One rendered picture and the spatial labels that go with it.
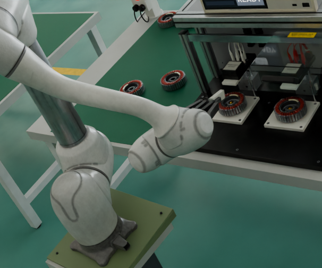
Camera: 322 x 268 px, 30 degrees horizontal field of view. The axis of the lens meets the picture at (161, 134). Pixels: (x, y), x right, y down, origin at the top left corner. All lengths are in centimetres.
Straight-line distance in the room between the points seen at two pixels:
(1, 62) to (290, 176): 97
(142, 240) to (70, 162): 34
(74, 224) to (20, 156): 231
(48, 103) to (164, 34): 129
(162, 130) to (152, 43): 144
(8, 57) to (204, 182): 184
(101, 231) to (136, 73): 109
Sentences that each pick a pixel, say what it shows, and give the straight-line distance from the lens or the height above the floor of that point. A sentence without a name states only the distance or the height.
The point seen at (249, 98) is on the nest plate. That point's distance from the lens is 232.
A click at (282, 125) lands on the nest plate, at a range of 214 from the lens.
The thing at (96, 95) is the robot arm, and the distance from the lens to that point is 162.
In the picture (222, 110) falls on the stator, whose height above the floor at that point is 81.
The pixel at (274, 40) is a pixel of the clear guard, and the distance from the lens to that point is 206.
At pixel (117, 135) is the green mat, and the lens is 248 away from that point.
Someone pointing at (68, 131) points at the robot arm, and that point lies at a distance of 193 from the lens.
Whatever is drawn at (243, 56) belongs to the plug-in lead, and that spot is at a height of 93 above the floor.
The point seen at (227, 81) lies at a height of 88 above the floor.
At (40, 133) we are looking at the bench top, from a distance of 276.
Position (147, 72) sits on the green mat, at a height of 75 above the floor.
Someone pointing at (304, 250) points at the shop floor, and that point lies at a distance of 277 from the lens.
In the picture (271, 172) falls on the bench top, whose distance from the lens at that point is 203.
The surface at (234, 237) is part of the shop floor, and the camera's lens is 290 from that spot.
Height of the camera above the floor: 210
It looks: 35 degrees down
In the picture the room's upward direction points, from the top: 25 degrees counter-clockwise
